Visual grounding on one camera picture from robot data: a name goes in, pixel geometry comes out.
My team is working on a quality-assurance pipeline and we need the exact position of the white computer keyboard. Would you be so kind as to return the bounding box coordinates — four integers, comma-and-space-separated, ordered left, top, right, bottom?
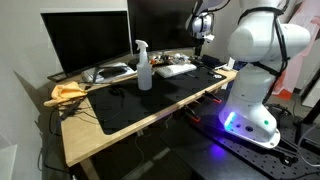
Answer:
153, 63, 198, 79

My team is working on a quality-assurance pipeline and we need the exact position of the translucent white spray bottle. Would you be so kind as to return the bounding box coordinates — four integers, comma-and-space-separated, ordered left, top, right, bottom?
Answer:
134, 39, 154, 92

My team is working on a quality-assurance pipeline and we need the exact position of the large white-framed monitor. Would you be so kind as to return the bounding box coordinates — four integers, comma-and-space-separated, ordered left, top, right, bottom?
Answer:
39, 9, 133, 83

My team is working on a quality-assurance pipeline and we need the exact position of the black perforated breadboard table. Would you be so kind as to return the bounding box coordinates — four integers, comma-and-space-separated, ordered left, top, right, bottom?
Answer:
159, 89, 320, 180

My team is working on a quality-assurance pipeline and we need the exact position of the black orange clamp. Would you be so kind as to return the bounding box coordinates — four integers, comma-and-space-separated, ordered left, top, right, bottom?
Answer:
203, 90, 223, 104
183, 104, 202, 123

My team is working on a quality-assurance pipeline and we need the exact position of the black desk mat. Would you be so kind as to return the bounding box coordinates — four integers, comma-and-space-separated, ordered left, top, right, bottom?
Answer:
85, 64, 228, 136

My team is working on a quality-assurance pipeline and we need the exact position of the black tripod stand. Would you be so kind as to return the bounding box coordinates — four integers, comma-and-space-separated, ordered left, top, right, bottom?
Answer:
293, 66, 320, 144

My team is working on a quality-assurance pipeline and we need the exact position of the red white banner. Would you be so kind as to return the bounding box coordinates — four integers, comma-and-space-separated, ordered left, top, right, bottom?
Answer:
271, 0, 320, 101

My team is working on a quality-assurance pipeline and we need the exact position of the round black pad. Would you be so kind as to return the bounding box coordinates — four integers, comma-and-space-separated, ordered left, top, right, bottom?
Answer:
127, 58, 141, 72

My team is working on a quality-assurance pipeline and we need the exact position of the white cable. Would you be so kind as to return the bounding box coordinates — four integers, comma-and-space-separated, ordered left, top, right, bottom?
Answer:
296, 123, 320, 168

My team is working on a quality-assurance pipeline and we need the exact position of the orange cloth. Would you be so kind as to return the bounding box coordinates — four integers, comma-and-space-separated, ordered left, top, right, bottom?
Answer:
43, 81, 89, 108

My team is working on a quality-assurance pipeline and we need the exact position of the white round object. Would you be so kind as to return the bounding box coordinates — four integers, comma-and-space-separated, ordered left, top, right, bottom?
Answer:
173, 52, 191, 63

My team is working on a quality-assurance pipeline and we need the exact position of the black-framed monitor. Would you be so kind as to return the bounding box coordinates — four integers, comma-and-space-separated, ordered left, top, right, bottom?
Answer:
126, 0, 209, 54

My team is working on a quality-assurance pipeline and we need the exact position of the black cable bundle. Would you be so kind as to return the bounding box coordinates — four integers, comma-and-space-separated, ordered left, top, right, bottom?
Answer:
48, 99, 101, 138

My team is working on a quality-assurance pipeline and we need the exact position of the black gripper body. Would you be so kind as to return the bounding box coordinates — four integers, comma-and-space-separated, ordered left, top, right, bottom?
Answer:
194, 37, 205, 51

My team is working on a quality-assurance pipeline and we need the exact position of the red snack packet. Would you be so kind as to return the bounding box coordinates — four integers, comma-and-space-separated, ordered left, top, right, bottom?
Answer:
149, 56, 168, 66

